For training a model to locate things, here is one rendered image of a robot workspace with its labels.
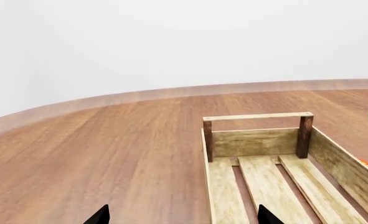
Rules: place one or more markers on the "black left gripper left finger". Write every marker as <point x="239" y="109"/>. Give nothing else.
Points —
<point x="101" y="217"/>

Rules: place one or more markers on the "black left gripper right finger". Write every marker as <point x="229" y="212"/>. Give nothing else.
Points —
<point x="266" y="217"/>

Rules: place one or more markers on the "wooden slatted tray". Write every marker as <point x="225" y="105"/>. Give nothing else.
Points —
<point x="264" y="172"/>

